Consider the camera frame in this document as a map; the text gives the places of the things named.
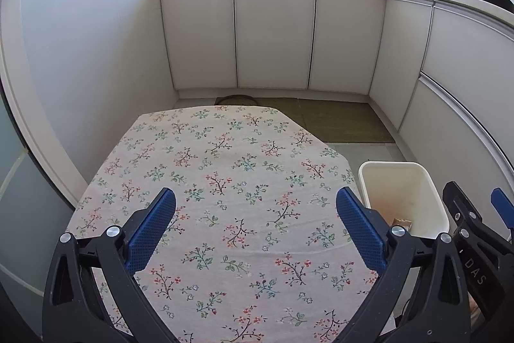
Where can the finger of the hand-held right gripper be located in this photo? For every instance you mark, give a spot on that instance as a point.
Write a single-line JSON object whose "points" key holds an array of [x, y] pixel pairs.
{"points": [[461, 206], [504, 206]]}

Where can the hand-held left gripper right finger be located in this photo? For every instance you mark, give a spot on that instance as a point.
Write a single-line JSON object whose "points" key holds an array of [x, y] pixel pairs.
{"points": [[361, 232]]}

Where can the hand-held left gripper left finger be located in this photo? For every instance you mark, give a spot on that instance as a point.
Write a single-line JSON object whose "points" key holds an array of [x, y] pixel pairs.
{"points": [[148, 234]]}

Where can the white plastic bin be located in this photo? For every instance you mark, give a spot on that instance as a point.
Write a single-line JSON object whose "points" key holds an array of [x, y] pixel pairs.
{"points": [[401, 186]]}

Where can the white drawer cabinet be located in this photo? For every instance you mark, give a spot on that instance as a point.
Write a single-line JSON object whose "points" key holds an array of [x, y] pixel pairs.
{"points": [[461, 106]]}

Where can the brown floor mat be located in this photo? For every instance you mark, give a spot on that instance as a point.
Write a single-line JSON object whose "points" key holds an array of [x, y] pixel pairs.
{"points": [[345, 122]]}

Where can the floral tablecloth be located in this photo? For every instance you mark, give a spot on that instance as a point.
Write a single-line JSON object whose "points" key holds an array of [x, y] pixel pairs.
{"points": [[241, 166]]}

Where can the frosted glass sliding door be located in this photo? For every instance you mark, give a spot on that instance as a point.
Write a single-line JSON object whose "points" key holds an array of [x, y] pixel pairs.
{"points": [[24, 206]]}

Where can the round dark floor mat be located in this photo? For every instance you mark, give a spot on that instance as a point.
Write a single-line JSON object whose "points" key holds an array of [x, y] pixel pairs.
{"points": [[237, 99]]}

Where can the white kitchen base cabinet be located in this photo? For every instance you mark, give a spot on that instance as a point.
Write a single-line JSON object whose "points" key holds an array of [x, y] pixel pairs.
{"points": [[273, 33]]}

